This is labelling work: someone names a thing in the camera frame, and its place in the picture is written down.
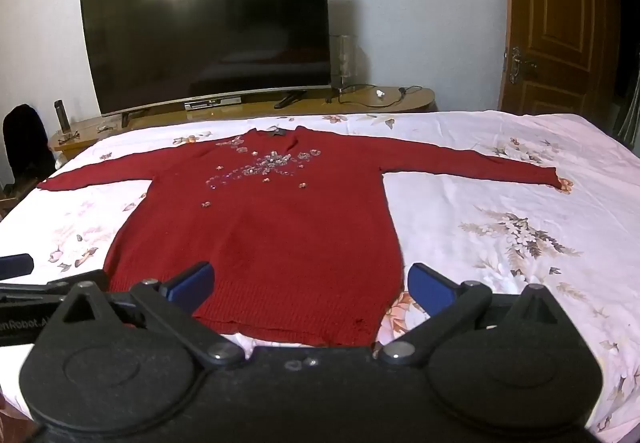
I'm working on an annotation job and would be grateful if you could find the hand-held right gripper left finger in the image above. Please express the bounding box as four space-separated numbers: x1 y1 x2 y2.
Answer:
50 261 247 366

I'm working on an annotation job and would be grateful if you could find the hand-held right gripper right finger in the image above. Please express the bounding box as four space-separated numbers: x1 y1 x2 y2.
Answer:
376 263 576 365

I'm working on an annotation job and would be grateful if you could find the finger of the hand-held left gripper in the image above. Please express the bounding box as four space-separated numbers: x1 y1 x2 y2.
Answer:
0 253 35 280
0 269 110 305

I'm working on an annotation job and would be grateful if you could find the red beaded sweater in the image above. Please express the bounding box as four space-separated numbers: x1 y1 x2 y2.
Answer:
37 126 561 349

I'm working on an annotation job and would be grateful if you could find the floral white bedsheet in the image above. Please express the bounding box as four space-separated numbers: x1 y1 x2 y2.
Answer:
0 110 640 434

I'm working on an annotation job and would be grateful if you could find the black upright device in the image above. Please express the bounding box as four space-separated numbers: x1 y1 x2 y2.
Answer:
54 99 71 133

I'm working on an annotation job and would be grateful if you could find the silver set-top box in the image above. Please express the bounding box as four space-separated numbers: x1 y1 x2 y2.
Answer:
185 98 242 112

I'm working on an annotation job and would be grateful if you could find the wooden television cabinet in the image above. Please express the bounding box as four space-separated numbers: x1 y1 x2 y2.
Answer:
47 86 436 159

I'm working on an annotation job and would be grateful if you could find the clear glass vase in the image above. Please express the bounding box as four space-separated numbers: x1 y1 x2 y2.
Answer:
334 34 358 91

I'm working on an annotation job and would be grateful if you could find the large curved television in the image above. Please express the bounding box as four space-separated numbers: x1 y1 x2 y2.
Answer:
80 0 333 129

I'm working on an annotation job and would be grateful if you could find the brown wooden door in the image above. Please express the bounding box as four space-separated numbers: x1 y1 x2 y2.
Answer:
497 0 608 116

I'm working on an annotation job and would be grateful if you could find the black cable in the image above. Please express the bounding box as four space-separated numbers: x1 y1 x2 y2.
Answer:
327 84 423 107

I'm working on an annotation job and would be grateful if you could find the brass door handle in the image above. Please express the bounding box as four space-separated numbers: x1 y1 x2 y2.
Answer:
507 47 539 84

